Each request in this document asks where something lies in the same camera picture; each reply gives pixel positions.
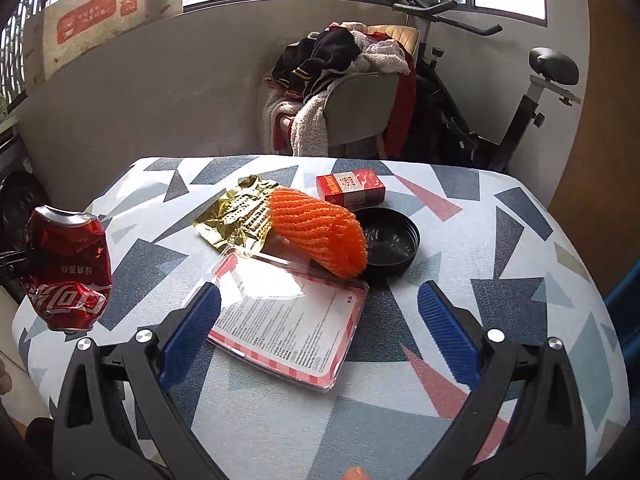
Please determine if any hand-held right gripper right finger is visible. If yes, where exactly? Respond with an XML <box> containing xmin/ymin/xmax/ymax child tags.
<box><xmin>417</xmin><ymin>281</ymin><xmax>602</xmax><ymax>480</ymax></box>

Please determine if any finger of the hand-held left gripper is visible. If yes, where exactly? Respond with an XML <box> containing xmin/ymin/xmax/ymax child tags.
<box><xmin>0</xmin><ymin>247</ymin><xmax>33</xmax><ymax>284</ymax></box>

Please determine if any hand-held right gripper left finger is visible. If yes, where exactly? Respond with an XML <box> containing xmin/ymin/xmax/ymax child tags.
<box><xmin>52</xmin><ymin>282</ymin><xmax>223</xmax><ymax>480</ymax></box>

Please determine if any crushed red soda can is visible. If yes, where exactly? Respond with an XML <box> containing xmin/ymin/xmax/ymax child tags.
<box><xmin>22</xmin><ymin>205</ymin><xmax>114</xmax><ymax>332</ymax></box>

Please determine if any clear plastic tray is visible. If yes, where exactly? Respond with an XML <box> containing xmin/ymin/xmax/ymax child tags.
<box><xmin>206</xmin><ymin>246</ymin><xmax>370</xmax><ymax>395</ymax></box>

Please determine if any black round lid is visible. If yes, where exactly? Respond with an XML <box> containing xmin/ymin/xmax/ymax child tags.
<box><xmin>350</xmin><ymin>206</ymin><xmax>421</xmax><ymax>277</ymax></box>

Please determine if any table with geometric cloth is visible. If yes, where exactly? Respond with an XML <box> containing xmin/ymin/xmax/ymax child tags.
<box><xmin>11</xmin><ymin>156</ymin><xmax>630</xmax><ymax>480</ymax></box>

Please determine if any gold foil wrapper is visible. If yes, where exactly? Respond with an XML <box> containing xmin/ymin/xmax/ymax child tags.
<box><xmin>192</xmin><ymin>175</ymin><xmax>281</xmax><ymax>254</ymax></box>

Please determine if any orange foam fruit net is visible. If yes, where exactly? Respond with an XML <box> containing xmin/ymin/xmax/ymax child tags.
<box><xmin>267</xmin><ymin>187</ymin><xmax>370</xmax><ymax>279</ymax></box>

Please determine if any red cardboard box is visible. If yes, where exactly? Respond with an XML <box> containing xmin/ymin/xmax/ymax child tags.
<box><xmin>316</xmin><ymin>169</ymin><xmax>387</xmax><ymax>210</ymax></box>

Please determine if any black exercise bike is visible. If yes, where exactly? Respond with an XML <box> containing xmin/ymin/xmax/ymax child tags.
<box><xmin>382</xmin><ymin>0</ymin><xmax>584</xmax><ymax>173</ymax></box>

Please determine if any red cloth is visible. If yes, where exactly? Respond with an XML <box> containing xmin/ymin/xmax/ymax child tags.
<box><xmin>382</xmin><ymin>60</ymin><xmax>419</xmax><ymax>158</ymax></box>

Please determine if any white fleece blanket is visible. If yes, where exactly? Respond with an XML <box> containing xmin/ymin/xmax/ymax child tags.
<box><xmin>263</xmin><ymin>89</ymin><xmax>332</xmax><ymax>157</ymax></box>

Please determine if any beige chair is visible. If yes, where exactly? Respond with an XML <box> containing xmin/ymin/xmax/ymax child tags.
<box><xmin>262</xmin><ymin>24</ymin><xmax>421</xmax><ymax>158</ymax></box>

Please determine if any printed cardboard box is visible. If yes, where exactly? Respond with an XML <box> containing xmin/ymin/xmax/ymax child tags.
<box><xmin>22</xmin><ymin>0</ymin><xmax>184</xmax><ymax>84</ymax></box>

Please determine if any wooden door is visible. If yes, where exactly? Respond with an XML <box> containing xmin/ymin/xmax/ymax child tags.
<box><xmin>547</xmin><ymin>0</ymin><xmax>640</xmax><ymax>292</ymax></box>

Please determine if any pink white garment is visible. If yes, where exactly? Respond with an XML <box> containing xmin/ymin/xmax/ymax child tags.
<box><xmin>327</xmin><ymin>21</ymin><xmax>412</xmax><ymax>77</ymax></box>

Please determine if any black garment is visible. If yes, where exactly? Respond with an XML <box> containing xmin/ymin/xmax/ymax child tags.
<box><xmin>272</xmin><ymin>27</ymin><xmax>362</xmax><ymax>99</ymax></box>

